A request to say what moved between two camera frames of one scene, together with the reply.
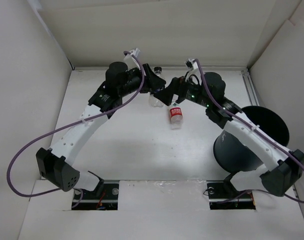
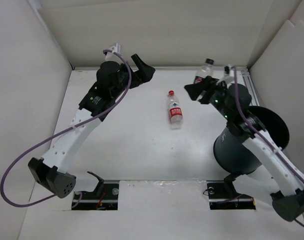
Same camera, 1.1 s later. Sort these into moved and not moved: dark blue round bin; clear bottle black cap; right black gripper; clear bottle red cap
Moved: right black gripper; clear bottle black cap
Not moved: dark blue round bin; clear bottle red cap
